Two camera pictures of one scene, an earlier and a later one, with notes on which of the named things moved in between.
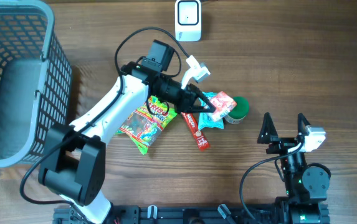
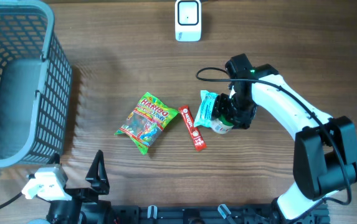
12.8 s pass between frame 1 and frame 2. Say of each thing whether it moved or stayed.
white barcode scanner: stayed
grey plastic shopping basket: stayed
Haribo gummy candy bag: stayed
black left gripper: moved
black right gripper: moved
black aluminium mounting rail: stayed
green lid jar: moved
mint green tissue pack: stayed
